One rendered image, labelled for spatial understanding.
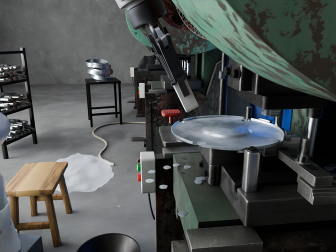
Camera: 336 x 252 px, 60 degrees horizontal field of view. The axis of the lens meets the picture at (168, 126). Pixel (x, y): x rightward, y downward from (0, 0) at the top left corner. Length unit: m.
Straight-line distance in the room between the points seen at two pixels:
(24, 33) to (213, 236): 7.33
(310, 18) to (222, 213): 0.49
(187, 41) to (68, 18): 5.61
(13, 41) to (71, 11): 1.51
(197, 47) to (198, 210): 1.53
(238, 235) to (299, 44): 0.43
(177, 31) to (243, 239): 1.63
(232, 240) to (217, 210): 0.10
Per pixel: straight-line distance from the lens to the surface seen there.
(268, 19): 0.27
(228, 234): 0.63
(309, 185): 0.65
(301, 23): 0.28
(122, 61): 7.33
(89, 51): 7.39
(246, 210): 0.63
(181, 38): 2.05
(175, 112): 1.07
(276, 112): 0.80
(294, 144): 0.79
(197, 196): 0.73
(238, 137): 0.73
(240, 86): 0.72
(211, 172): 0.77
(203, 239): 0.61
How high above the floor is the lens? 1.01
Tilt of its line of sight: 16 degrees down
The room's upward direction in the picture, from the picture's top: straight up
